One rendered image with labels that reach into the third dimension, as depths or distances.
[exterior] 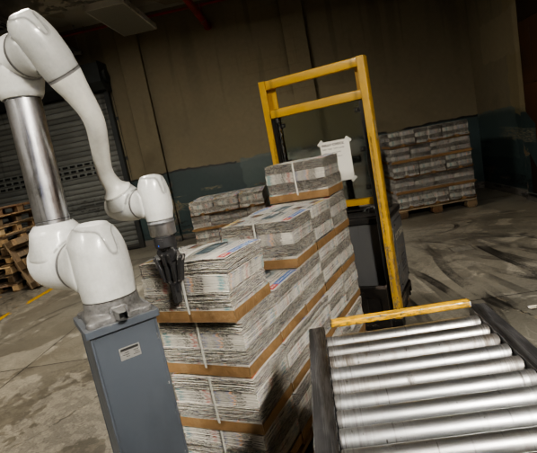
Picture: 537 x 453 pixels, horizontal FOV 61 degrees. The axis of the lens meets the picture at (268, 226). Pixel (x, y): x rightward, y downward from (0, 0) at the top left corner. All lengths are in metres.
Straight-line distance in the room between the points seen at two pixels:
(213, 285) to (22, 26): 0.92
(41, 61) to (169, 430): 1.10
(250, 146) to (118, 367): 7.47
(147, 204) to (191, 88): 7.39
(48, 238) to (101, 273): 0.23
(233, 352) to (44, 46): 1.12
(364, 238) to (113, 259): 2.28
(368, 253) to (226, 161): 5.70
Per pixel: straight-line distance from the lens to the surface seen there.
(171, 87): 8.97
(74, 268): 1.37
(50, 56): 1.42
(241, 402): 1.80
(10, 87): 1.53
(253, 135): 8.63
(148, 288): 1.75
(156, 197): 1.54
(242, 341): 1.66
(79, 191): 9.57
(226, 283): 1.54
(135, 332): 1.37
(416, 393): 1.13
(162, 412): 1.47
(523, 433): 1.01
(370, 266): 3.37
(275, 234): 2.09
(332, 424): 1.05
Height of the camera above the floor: 1.38
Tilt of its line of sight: 9 degrees down
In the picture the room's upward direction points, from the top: 11 degrees counter-clockwise
